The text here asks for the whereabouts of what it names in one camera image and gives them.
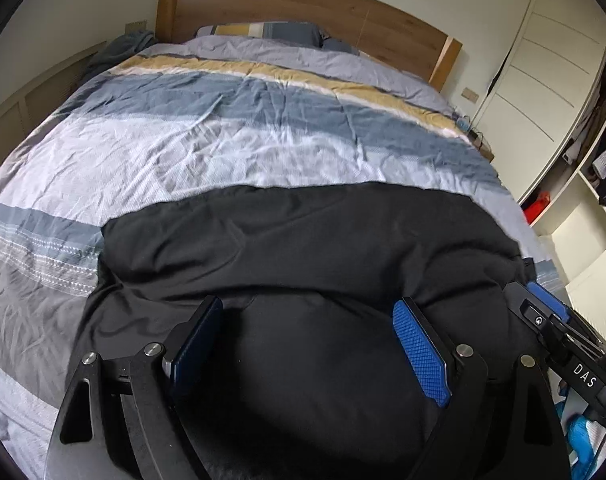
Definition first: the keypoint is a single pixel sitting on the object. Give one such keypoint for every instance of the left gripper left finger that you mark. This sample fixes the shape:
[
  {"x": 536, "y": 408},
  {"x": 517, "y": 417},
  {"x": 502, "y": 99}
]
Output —
[{"x": 184, "y": 348}]

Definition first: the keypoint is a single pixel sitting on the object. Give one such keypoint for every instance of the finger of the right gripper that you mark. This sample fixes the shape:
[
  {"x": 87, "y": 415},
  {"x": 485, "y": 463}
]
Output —
[
  {"x": 525, "y": 305},
  {"x": 550, "y": 301}
]

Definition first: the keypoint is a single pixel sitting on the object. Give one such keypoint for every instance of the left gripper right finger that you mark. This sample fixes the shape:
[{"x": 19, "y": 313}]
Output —
[{"x": 433, "y": 361}]

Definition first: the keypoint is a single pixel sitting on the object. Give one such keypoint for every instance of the black puffer jacket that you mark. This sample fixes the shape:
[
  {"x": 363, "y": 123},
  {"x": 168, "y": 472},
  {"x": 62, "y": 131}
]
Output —
[{"x": 303, "y": 376}]

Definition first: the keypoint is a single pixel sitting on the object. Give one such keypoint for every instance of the hanging clothes in wardrobe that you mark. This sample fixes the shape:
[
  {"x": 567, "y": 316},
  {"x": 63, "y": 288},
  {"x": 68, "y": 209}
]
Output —
[{"x": 605, "y": 159}]

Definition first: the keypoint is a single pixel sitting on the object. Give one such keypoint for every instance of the blue and white bag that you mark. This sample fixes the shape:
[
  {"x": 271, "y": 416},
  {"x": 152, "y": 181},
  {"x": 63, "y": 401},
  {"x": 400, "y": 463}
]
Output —
[{"x": 585, "y": 438}]

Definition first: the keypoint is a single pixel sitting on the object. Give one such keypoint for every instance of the red bag in wardrobe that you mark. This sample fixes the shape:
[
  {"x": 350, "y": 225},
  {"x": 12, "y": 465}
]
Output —
[{"x": 536, "y": 207}]

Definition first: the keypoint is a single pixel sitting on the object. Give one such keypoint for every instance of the open white wardrobe shelving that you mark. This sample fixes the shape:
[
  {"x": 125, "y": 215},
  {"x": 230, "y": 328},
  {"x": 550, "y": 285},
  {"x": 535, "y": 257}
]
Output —
[{"x": 572, "y": 226}]

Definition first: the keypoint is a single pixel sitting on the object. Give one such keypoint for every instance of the wooden bedside table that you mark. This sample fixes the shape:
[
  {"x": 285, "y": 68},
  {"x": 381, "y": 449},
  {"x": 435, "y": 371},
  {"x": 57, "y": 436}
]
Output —
[{"x": 477, "y": 138}]

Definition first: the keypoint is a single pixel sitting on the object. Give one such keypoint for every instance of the white sliding wardrobe door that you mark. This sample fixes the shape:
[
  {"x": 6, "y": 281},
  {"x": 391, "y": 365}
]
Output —
[{"x": 542, "y": 89}]

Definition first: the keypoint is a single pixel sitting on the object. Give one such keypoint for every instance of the striped duvet cover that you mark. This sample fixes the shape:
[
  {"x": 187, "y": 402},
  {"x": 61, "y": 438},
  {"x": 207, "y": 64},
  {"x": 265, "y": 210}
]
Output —
[{"x": 177, "y": 120}]

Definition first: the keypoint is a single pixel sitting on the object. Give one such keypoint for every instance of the beige radiator cover cabinet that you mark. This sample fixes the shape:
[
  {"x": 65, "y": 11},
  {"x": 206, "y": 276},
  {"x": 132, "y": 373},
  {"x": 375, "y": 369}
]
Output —
[{"x": 24, "y": 110}]

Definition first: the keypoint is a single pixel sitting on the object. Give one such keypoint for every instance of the dark blue-grey blanket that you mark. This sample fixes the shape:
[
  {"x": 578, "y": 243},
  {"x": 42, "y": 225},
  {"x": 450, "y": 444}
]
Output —
[{"x": 117, "y": 51}]

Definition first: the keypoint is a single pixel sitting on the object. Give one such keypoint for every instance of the striped pillow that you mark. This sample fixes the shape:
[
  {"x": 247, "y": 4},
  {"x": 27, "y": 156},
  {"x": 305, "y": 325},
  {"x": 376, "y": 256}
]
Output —
[{"x": 302, "y": 33}]

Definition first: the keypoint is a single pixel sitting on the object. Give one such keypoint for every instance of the wooden headboard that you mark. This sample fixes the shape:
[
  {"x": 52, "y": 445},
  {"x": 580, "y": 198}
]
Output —
[{"x": 387, "y": 34}]

